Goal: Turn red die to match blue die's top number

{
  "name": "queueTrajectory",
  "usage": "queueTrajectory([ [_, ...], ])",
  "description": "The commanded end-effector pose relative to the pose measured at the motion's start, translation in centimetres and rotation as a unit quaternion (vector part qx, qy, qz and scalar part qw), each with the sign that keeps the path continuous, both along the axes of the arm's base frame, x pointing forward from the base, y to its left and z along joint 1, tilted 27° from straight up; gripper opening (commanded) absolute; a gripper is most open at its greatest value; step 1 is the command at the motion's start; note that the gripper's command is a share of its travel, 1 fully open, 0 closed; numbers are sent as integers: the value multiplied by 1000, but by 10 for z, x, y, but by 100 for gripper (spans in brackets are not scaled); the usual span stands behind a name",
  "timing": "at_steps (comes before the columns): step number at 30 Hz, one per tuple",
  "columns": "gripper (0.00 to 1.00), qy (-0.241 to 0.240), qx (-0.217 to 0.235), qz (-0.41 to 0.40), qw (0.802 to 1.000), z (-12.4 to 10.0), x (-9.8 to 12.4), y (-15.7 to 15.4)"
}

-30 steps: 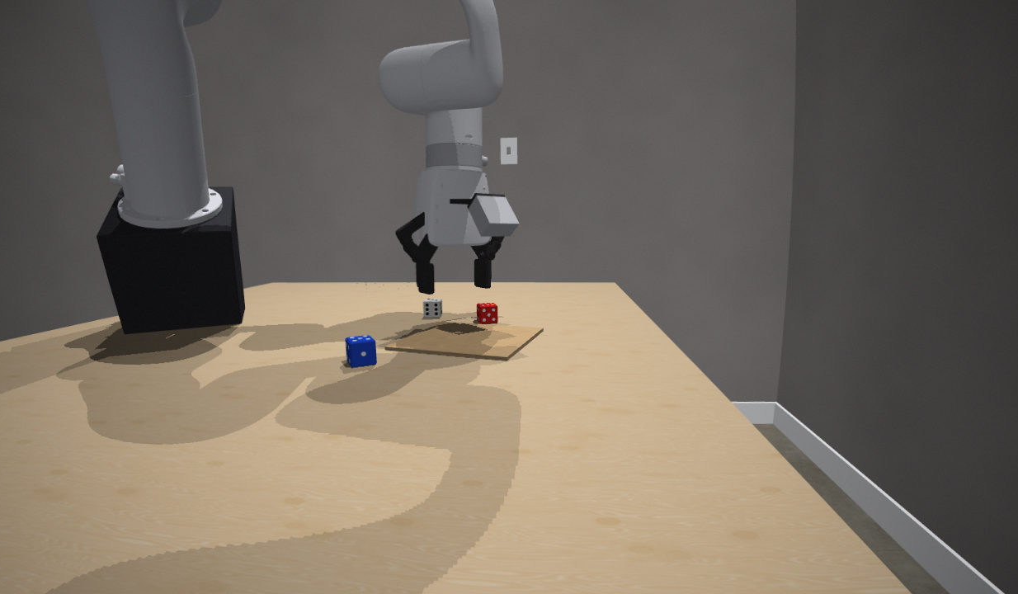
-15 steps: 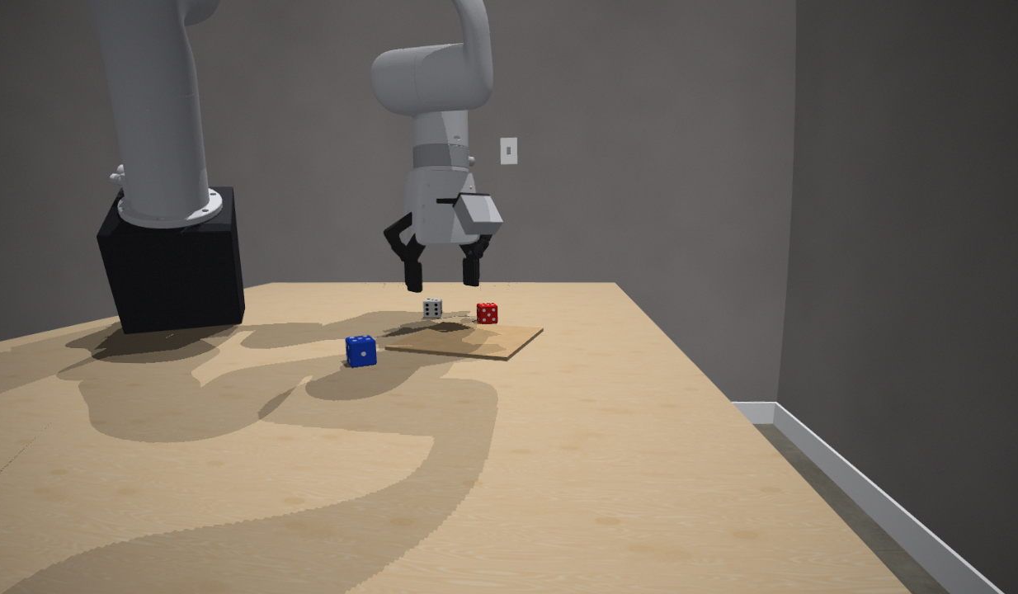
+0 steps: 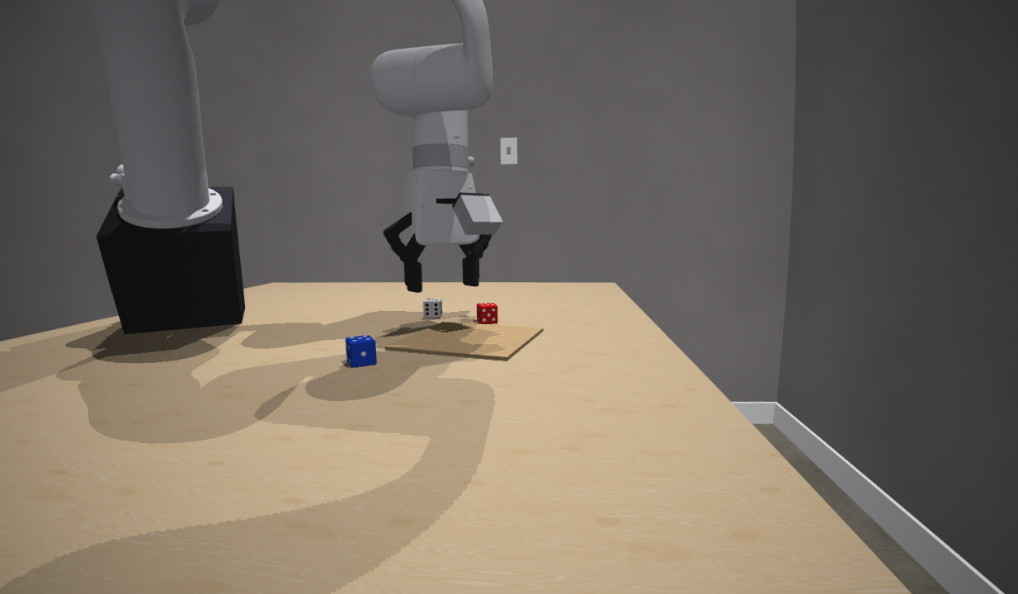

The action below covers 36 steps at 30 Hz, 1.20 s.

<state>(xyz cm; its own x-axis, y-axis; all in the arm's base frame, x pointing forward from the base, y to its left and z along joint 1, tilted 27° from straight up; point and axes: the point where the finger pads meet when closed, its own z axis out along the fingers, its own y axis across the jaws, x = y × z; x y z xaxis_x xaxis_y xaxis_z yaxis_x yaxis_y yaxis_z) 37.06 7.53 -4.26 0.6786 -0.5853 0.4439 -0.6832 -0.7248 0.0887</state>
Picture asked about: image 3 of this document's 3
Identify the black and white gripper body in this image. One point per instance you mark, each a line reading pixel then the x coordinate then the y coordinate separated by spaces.
pixel 436 224

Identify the tan mat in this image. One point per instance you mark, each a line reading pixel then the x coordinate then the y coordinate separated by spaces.
pixel 481 341

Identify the blue die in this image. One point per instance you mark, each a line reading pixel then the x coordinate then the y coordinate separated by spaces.
pixel 360 351

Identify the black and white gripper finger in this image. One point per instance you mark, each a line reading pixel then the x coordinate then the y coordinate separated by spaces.
pixel 473 252
pixel 412 268

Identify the white die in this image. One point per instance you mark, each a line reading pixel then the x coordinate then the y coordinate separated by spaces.
pixel 432 308

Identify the red die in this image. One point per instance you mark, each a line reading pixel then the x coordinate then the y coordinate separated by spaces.
pixel 487 313

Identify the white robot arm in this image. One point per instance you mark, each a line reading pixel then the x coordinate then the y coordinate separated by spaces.
pixel 151 77

